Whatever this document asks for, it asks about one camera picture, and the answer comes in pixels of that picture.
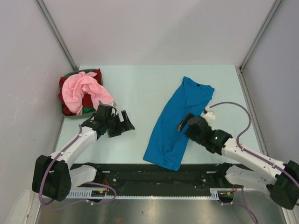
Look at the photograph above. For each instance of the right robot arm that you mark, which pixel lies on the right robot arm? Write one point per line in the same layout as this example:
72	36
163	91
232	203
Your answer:
274	178

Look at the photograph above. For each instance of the grey plastic basket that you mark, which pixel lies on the grey plastic basket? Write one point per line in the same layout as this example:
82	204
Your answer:
70	116

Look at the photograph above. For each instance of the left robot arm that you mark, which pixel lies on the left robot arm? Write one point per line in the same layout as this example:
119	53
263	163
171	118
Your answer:
54	176

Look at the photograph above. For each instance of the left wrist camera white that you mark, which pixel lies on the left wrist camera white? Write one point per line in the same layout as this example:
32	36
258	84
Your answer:
114	110

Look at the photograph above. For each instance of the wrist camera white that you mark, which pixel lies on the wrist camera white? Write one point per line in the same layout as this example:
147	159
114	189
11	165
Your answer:
114	110
208	115

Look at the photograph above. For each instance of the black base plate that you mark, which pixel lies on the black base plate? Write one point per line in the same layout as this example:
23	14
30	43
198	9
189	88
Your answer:
142	180

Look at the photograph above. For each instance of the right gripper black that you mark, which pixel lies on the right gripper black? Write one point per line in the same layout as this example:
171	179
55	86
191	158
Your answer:
183	122

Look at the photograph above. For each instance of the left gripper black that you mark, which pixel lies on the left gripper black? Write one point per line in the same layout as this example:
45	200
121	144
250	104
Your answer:
125	125

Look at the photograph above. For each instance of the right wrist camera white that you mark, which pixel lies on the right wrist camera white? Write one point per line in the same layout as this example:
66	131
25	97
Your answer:
208	115

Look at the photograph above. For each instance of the pink t shirt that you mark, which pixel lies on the pink t shirt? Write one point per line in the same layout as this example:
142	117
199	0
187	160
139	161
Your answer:
101	95

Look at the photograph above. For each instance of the blue t shirt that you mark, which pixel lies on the blue t shirt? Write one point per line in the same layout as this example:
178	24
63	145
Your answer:
167	145

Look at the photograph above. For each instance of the red t shirt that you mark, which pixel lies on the red t shirt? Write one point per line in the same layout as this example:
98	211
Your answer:
87	101

